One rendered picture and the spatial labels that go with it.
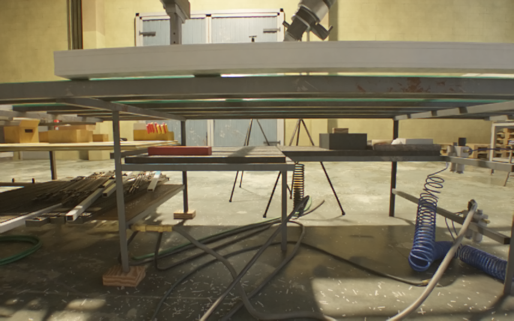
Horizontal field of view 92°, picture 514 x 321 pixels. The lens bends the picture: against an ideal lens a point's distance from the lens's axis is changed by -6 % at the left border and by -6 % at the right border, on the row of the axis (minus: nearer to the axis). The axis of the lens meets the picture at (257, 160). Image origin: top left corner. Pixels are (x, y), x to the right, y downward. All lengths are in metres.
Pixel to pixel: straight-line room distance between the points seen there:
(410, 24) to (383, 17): 0.77
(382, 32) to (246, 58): 7.78
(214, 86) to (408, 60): 0.54
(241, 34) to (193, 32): 1.29
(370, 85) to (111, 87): 0.76
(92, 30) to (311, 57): 8.18
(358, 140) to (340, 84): 0.90
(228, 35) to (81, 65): 6.95
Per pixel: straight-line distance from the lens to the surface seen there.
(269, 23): 7.83
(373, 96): 1.12
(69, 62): 0.95
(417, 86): 0.90
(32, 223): 1.48
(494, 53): 0.97
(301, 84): 0.79
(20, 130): 2.48
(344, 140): 1.66
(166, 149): 1.31
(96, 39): 8.60
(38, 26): 10.25
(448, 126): 8.96
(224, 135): 7.33
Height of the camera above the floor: 0.69
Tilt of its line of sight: 6 degrees down
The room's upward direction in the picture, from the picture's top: straight up
